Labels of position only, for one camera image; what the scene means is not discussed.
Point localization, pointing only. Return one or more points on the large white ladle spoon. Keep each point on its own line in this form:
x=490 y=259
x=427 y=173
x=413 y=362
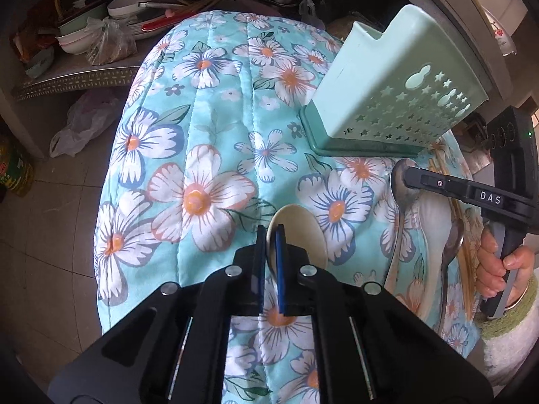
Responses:
x=435 y=222

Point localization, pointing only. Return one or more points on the person's right hand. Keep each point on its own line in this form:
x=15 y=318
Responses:
x=491 y=269

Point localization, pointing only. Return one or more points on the stack of bowls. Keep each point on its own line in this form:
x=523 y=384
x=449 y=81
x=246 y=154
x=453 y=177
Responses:
x=77 y=27

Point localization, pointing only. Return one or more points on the green sleeve cuff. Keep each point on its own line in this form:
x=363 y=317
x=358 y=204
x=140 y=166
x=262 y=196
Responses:
x=519 y=322

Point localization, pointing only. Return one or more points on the beige ceramic spoon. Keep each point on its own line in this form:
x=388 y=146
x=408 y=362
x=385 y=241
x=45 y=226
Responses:
x=301 y=229

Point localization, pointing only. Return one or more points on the floral quilted cloth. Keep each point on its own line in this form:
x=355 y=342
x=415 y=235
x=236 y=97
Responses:
x=210 y=145

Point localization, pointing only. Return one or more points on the wooden chopstick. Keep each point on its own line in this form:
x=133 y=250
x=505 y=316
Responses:
x=464 y=265

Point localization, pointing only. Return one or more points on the mint green utensil holder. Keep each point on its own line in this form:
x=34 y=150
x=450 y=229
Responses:
x=391 y=93

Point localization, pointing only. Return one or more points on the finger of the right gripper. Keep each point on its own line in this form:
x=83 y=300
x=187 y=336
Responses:
x=449 y=186

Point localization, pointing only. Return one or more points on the white plastic bag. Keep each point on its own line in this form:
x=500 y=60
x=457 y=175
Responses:
x=87 y=118

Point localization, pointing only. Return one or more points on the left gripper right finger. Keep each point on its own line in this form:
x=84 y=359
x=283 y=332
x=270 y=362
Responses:
x=281 y=255

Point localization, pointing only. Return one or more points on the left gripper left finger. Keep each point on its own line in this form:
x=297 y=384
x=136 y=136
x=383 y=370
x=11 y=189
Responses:
x=257 y=271

